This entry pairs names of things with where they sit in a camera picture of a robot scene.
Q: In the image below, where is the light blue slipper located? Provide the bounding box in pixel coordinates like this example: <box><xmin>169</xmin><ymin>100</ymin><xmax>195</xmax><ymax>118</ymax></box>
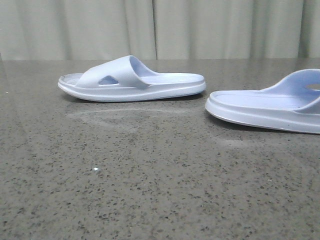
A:
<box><xmin>58</xmin><ymin>55</ymin><xmax>206</xmax><ymax>102</ymax></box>
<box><xmin>205</xmin><ymin>69</ymin><xmax>320</xmax><ymax>134</ymax></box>

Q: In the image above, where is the grey-green pleated curtain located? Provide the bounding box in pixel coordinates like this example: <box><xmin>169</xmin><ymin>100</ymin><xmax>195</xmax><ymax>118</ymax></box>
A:
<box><xmin>0</xmin><ymin>0</ymin><xmax>320</xmax><ymax>60</ymax></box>

